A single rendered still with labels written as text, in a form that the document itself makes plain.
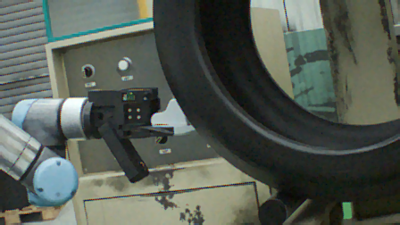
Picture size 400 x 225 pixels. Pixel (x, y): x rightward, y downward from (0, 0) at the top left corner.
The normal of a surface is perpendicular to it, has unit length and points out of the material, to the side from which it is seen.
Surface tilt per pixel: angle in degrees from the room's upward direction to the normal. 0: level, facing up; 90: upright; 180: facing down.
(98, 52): 90
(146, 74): 90
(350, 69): 90
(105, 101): 90
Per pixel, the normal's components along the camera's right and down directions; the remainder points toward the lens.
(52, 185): 0.29, 0.00
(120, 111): -0.33, 0.10
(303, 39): -0.10, 0.07
